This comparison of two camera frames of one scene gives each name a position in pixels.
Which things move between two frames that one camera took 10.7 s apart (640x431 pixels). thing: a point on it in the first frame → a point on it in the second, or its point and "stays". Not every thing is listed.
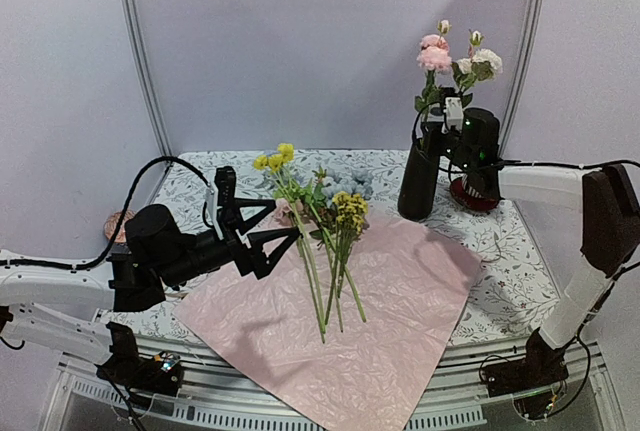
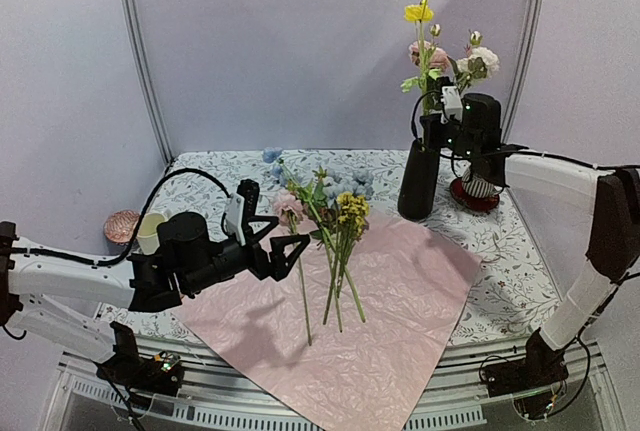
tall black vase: x=418 y=185 stays
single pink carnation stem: x=287 y=210 → x=287 y=206
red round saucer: x=469 y=200 stays
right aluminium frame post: x=530 y=49 stays
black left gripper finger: x=261 y=263 → x=280 y=264
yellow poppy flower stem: x=276 y=164 → x=420 y=13
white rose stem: x=484 y=65 stays
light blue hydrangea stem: x=350 y=180 stays
